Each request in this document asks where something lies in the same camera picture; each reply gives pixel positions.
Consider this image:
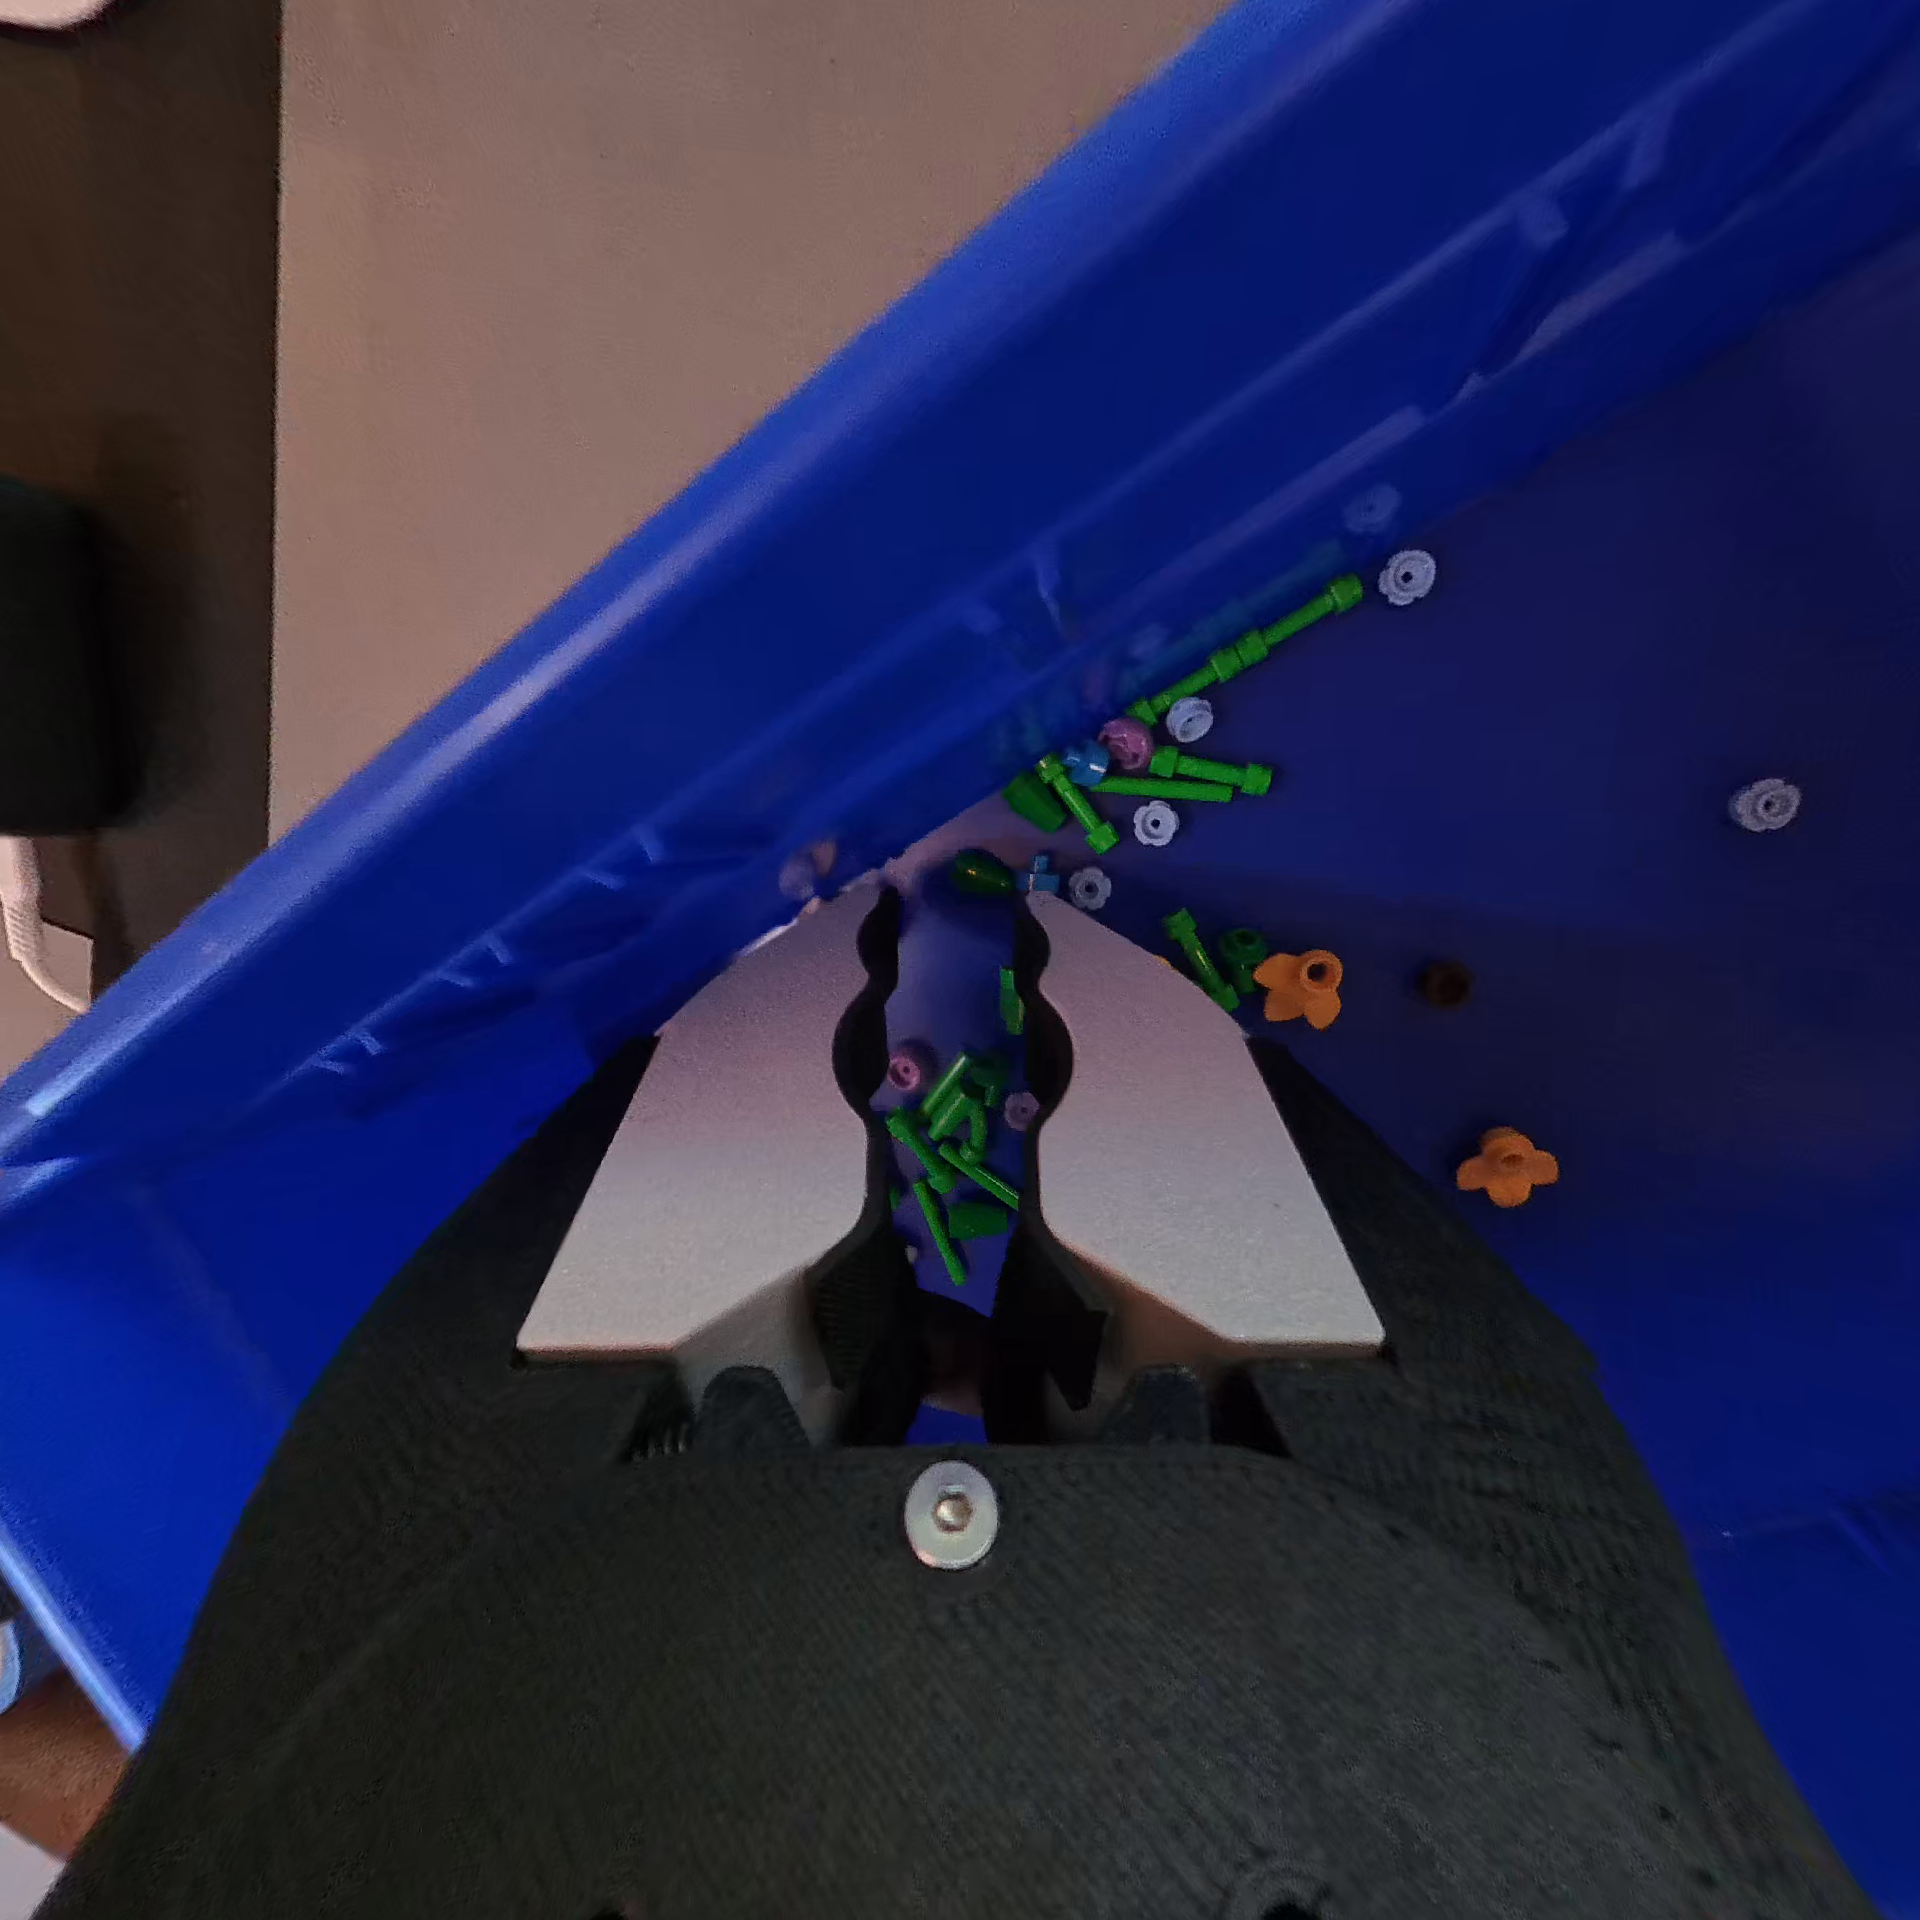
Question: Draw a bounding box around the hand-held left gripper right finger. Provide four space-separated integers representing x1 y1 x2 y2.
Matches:
1006 888 1389 1413

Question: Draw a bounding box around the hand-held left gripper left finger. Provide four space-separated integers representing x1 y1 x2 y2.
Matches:
521 880 902 1413

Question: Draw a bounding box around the pile of toy brick pieces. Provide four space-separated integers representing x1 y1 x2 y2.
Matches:
787 547 1808 1292

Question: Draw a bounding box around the blue storage bin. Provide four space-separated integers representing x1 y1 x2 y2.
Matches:
0 0 1920 1920

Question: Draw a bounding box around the white cable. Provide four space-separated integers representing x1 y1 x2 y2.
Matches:
0 840 98 1015

